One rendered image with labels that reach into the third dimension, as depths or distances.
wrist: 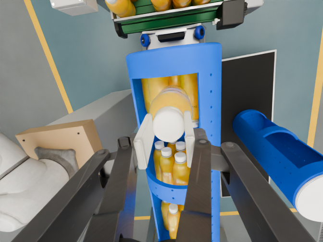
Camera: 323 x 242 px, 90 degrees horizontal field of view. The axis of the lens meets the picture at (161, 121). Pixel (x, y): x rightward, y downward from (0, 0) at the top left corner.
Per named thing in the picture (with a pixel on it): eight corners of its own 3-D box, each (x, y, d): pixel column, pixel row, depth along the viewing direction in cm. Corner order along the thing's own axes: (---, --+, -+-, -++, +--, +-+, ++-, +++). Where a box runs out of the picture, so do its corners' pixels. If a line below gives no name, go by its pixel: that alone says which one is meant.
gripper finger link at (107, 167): (133, 176, 13) (97, 178, 13) (143, 144, 17) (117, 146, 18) (130, 160, 12) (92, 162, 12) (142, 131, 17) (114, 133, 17)
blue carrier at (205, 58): (163, 215, 95) (155, 276, 68) (138, 56, 65) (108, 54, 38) (213, 217, 90) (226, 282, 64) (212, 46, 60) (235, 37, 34)
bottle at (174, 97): (180, 78, 36) (183, 85, 19) (192, 106, 38) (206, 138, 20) (153, 92, 38) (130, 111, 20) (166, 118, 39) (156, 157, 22)
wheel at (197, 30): (194, 40, 58) (199, 38, 57) (193, 25, 57) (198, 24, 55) (201, 40, 61) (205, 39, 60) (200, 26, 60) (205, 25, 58)
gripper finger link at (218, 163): (196, 157, 12) (241, 155, 11) (192, 127, 16) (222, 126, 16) (197, 174, 12) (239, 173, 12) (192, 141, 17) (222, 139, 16)
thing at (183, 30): (159, 43, 64) (155, 40, 52) (159, 37, 63) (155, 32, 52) (185, 40, 63) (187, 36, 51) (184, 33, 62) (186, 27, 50)
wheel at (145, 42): (145, 46, 59) (150, 45, 60) (143, 32, 58) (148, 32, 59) (140, 47, 63) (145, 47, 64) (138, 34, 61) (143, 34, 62)
